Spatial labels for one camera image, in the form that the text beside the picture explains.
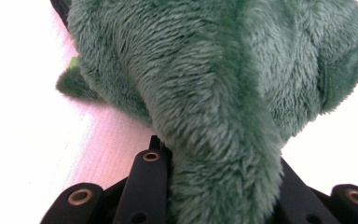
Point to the green plush garment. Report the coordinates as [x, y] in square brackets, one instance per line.
[205, 93]

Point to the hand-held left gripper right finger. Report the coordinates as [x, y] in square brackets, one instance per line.
[295, 205]

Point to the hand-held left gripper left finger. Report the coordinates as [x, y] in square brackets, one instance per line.
[146, 186]

